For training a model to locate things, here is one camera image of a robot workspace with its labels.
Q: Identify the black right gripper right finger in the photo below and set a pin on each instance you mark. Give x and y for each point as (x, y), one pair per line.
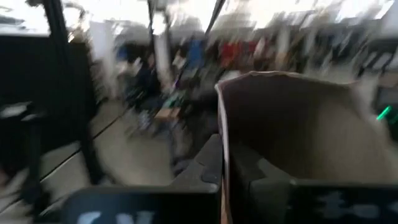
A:
(258, 193)

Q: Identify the black computer with green lights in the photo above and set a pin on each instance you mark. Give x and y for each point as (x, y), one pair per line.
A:
(384, 113)

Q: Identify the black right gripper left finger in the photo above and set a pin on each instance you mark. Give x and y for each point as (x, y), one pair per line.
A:
(206, 168)

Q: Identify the orange Cheerios cereal box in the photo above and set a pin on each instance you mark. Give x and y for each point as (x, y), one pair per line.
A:
(311, 124)

